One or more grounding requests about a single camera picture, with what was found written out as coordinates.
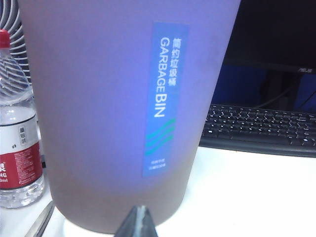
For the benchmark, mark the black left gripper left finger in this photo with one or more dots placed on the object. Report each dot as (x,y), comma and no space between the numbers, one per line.
(40,223)

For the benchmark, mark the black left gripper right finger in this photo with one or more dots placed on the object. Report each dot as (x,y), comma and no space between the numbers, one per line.
(137,224)

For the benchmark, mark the red label water bottle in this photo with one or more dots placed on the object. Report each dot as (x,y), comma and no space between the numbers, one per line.
(22,160)

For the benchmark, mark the black computer keyboard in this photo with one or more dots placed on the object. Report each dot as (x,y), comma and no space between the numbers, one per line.
(247,126)

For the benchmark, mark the white desk fan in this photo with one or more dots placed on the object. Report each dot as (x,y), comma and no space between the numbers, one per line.
(18,47)

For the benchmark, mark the black monitor stand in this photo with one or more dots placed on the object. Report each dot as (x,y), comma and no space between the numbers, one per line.
(279,81)

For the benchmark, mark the black ASUS computer monitor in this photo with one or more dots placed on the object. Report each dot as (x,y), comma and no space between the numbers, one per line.
(271,32)

